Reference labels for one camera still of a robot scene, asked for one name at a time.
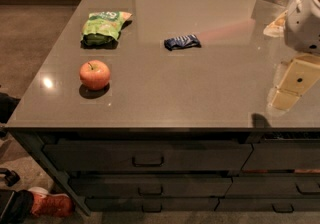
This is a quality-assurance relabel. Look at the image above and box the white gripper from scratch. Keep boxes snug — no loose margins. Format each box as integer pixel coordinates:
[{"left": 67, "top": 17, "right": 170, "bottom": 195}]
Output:
[{"left": 263, "top": 0, "right": 320, "bottom": 111}]

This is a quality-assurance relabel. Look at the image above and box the blue rxbar blueberry bar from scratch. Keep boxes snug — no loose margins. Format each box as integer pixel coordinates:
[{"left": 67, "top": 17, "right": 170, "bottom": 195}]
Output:
[{"left": 164, "top": 34, "right": 201, "bottom": 51}]

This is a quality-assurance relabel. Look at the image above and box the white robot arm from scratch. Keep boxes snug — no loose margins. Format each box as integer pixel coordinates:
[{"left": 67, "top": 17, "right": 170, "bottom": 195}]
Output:
[{"left": 263, "top": 0, "right": 320, "bottom": 111}]

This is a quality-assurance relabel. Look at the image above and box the green rice chip bag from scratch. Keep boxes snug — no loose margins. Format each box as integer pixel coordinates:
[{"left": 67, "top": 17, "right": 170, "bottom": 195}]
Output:
[{"left": 81, "top": 11, "right": 132, "bottom": 46}]

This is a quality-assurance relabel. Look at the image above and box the dark bag at left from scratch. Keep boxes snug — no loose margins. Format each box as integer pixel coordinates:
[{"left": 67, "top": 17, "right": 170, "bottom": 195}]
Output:
[{"left": 0, "top": 93, "right": 20, "bottom": 123}]

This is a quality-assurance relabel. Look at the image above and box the top right drawer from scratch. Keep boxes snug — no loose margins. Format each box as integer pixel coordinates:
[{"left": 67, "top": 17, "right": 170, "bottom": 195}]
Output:
[{"left": 243, "top": 143, "right": 320, "bottom": 171}]

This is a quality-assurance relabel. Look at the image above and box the drawer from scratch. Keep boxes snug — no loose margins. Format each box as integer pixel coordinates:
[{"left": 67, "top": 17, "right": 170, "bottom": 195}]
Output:
[
  {"left": 216, "top": 199, "right": 320, "bottom": 213},
  {"left": 43, "top": 140, "right": 252, "bottom": 172},
  {"left": 225, "top": 176, "right": 320, "bottom": 199},
  {"left": 243, "top": 143, "right": 320, "bottom": 171},
  {"left": 69, "top": 175, "right": 232, "bottom": 198},
  {"left": 85, "top": 197, "right": 219, "bottom": 213}
]

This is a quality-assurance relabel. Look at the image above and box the middle right drawer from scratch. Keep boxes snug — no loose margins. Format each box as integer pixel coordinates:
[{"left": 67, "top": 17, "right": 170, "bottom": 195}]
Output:
[{"left": 225, "top": 176, "right": 320, "bottom": 199}]

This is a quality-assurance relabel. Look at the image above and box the bottom right drawer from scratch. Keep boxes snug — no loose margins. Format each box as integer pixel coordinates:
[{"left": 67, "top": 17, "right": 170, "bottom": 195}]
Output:
[{"left": 216, "top": 199, "right": 320, "bottom": 213}]

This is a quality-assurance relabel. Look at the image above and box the red apple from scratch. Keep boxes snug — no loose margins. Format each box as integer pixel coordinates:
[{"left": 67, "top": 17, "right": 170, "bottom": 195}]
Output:
[{"left": 79, "top": 60, "right": 111, "bottom": 91}]

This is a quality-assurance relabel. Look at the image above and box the bottom left drawer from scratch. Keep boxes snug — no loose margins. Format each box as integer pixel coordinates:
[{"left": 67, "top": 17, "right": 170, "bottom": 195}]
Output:
[{"left": 85, "top": 197, "right": 219, "bottom": 213}]

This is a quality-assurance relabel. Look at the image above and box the middle left drawer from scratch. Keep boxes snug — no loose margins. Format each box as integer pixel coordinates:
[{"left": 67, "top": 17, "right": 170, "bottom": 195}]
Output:
[{"left": 69, "top": 175, "right": 232, "bottom": 198}]

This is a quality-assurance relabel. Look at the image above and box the top left drawer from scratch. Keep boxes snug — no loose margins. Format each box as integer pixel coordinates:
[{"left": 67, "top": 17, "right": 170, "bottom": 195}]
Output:
[{"left": 43, "top": 140, "right": 252, "bottom": 172}]

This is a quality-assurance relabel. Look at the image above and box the red sneaker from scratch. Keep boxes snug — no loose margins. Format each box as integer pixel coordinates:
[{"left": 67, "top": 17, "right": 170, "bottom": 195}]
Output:
[{"left": 29, "top": 187, "right": 75, "bottom": 218}]

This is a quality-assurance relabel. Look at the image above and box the black object on floor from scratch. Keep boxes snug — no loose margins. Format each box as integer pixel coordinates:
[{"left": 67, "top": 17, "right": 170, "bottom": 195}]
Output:
[{"left": 0, "top": 168, "right": 20, "bottom": 187}]

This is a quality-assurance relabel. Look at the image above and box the black trouser leg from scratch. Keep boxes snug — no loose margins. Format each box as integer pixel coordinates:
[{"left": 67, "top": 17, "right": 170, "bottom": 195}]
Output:
[{"left": 0, "top": 189, "right": 34, "bottom": 224}]

